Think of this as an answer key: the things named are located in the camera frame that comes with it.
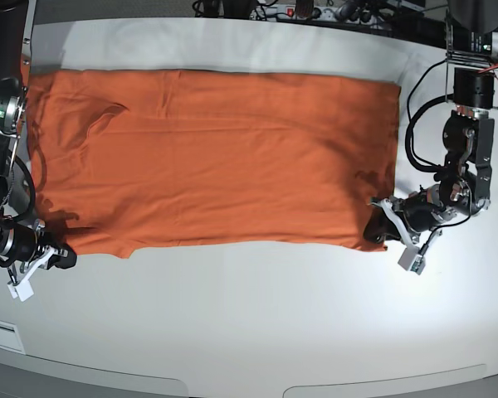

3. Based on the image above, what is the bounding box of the orange T-shirt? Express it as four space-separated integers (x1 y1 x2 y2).
27 70 401 258

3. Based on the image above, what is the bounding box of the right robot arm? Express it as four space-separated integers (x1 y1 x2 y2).
0 1 77 274

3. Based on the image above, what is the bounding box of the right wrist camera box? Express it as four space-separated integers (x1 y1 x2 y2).
7 279 34 302

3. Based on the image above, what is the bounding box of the black equipment box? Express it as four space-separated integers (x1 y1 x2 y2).
390 17 447 49

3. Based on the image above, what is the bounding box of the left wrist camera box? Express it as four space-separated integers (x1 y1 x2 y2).
398 246 426 275

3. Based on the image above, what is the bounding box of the white label plate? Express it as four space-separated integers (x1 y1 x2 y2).
0 321 26 355

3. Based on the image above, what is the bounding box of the white power strip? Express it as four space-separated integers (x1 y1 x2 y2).
249 1 383 27

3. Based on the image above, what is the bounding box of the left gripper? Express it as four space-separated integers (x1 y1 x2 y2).
363 194 455 244

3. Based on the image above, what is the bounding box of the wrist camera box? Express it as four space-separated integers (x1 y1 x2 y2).
398 246 426 275
7 279 34 302

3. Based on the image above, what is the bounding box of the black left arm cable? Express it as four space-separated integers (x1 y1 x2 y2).
404 60 456 173

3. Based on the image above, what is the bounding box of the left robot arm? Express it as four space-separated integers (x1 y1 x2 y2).
364 1 498 244

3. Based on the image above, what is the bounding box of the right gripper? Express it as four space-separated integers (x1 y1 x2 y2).
0 226 77 270

